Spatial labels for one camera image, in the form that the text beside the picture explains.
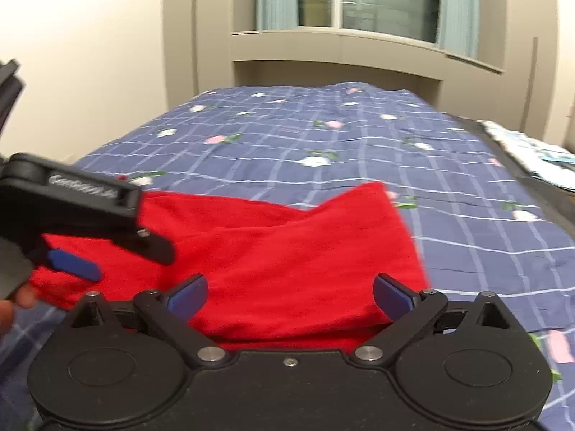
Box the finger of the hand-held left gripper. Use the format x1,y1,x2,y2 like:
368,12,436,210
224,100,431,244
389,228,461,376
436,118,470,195
111,224,176,267
32,233,103,284

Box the person's left hand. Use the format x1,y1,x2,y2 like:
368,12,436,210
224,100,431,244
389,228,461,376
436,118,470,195
0,282,40,335

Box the window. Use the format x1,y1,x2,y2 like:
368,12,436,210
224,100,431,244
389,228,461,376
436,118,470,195
295,0,440,45

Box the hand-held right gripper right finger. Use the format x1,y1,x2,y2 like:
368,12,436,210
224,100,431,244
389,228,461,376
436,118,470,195
350,273,513,366

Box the red pants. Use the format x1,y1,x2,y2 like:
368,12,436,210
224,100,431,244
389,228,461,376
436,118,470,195
28,180,433,352

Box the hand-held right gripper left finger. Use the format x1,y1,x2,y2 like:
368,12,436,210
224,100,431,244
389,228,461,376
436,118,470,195
71,274,232,369

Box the light blue patterned cloth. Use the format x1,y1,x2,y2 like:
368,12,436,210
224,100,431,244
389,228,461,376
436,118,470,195
477,119,575,192

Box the blue checked floral blanket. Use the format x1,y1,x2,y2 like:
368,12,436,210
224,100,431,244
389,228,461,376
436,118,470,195
0,82,575,431

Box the dark bed sheet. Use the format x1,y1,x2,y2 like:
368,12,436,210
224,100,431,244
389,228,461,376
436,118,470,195
449,116,575,254

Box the beige wardrobe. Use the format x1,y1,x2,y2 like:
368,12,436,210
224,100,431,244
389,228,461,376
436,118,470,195
162,0,235,109
475,0,563,145

